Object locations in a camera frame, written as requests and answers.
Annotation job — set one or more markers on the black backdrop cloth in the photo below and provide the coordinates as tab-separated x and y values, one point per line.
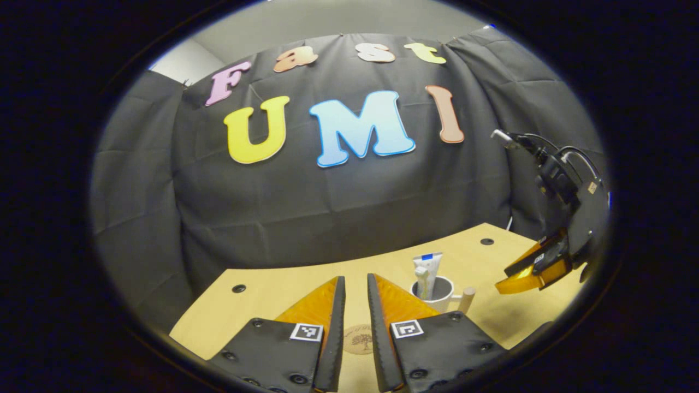
327	207

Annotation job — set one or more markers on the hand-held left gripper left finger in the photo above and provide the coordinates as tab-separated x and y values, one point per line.
336	338

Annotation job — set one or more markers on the white toothpaste tube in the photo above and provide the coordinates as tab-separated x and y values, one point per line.
432	273

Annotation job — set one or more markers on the light wooden desktop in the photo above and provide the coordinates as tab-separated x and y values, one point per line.
273	295

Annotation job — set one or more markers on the white toothbrush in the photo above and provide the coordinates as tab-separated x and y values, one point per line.
421	278

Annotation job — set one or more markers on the black desktop hole cap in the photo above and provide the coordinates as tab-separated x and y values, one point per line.
486	241
238	288

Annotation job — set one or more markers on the round cork coaster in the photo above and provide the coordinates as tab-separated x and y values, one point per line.
357	341

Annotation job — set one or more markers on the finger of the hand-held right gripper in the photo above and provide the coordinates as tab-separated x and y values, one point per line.
529	284
546	256

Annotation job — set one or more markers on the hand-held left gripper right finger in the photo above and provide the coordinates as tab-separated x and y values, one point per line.
377	338

